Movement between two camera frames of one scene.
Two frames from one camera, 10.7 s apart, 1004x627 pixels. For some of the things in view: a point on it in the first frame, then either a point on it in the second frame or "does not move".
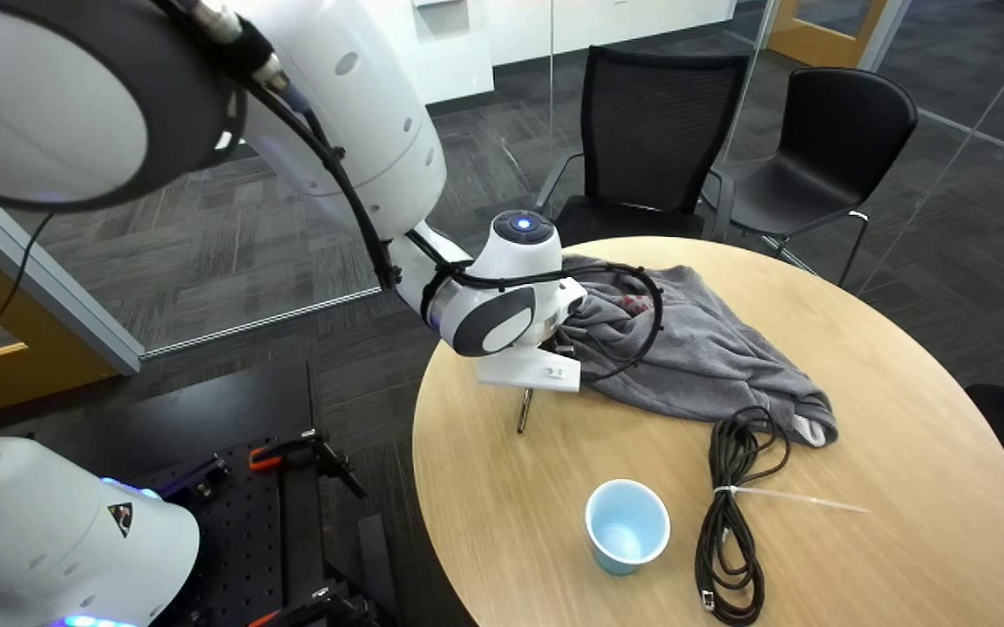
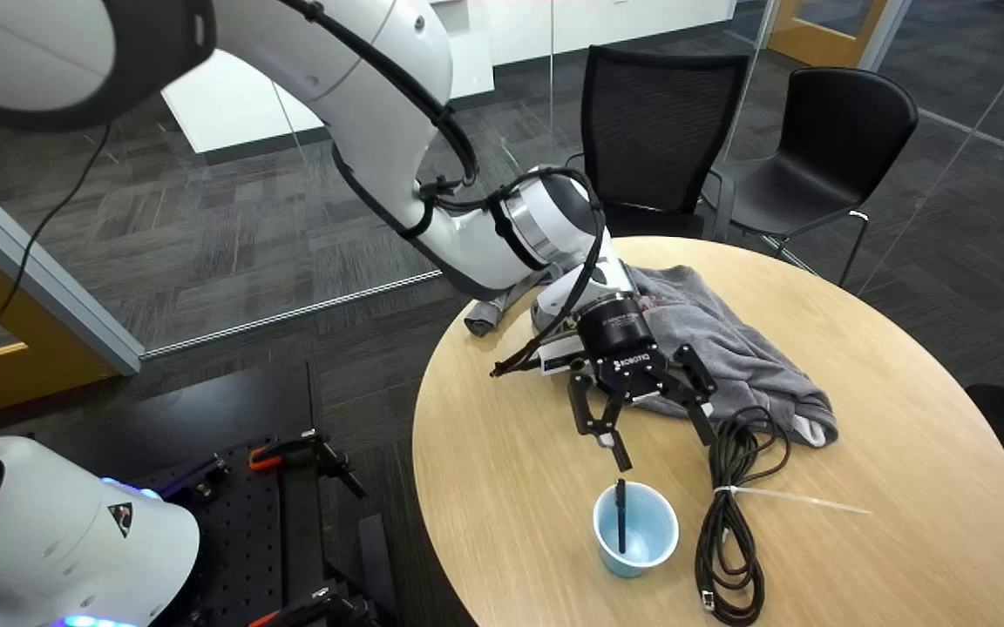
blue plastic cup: x=626 y=523 does not move
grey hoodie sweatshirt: x=668 y=343 does not move
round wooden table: x=584 y=507 does not move
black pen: x=523 y=410 to x=621 y=513
